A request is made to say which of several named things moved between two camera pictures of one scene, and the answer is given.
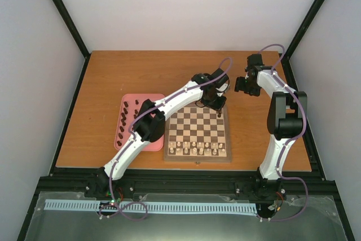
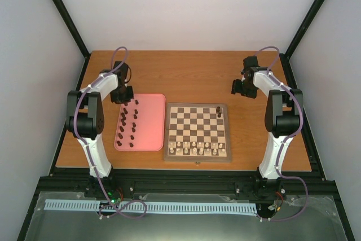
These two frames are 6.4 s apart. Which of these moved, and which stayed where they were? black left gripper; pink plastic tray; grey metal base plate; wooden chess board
Moved: black left gripper
Stayed: pink plastic tray; grey metal base plate; wooden chess board
